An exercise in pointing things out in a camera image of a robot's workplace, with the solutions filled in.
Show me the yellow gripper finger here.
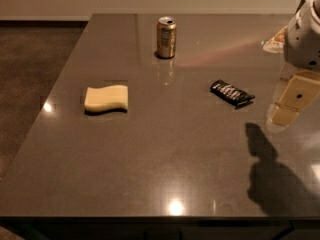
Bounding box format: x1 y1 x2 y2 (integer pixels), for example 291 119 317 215
268 70 320 128

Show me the black rxbar chocolate wrapper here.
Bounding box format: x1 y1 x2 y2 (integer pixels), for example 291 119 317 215
210 79 255 109

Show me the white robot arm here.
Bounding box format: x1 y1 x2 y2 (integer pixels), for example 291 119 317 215
264 0 320 129

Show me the yellow wavy sponge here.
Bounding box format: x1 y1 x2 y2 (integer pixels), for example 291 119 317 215
84 85 129 113

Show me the gold soda can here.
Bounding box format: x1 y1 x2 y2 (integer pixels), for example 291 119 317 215
157 16 177 59

